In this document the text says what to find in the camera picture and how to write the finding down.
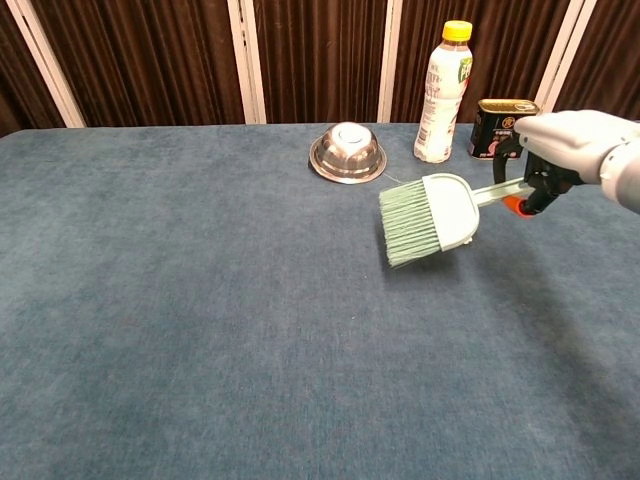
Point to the brown pleated curtain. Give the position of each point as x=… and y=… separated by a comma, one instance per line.
x=150, y=60

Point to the white yellow-capped drink bottle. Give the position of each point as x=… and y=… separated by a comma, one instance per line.
x=440, y=100

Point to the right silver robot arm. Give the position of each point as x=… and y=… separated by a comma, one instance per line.
x=625, y=180

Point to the blue velvet tablecloth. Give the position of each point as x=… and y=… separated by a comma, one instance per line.
x=200, y=300

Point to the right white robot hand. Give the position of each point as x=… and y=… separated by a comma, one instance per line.
x=570, y=137

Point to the black luncheon meat can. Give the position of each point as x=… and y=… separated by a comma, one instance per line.
x=487, y=130

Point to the mint green hand brush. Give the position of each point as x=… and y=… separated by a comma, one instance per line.
x=450, y=215

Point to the white screen frame post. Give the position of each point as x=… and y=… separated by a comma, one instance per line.
x=390, y=60
x=47, y=60
x=562, y=55
x=247, y=60

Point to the upturned stainless steel bowl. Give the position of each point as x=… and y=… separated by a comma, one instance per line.
x=348, y=152

